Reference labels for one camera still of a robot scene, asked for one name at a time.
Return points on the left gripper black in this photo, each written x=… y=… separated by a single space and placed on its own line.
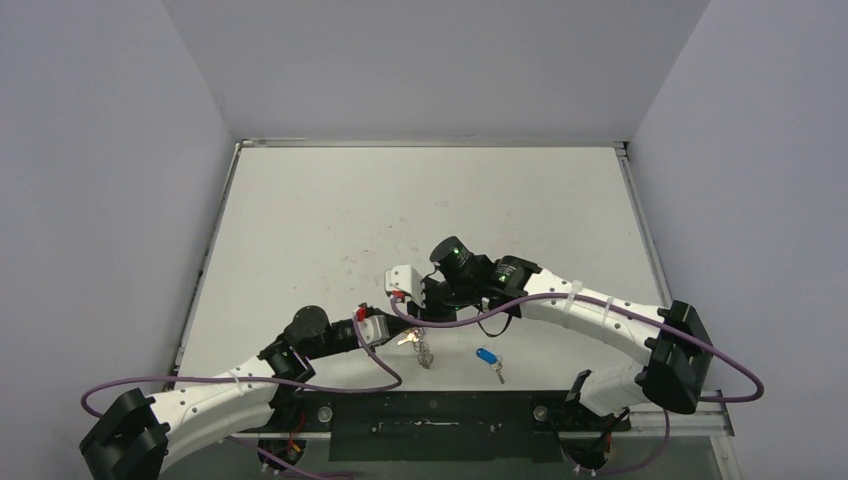
x=396 y=324

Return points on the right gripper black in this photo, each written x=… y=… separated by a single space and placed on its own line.
x=429 y=296

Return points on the metal disc with key rings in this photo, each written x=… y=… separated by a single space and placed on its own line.
x=423 y=353

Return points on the key with blue tag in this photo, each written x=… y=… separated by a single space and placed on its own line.
x=413 y=337
x=494 y=361

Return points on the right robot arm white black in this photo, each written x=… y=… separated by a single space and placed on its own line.
x=666 y=347

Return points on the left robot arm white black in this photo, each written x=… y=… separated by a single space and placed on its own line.
x=139 y=435

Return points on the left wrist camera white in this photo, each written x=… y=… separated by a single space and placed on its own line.
x=371 y=325

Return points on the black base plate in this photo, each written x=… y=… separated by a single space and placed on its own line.
x=444 y=425

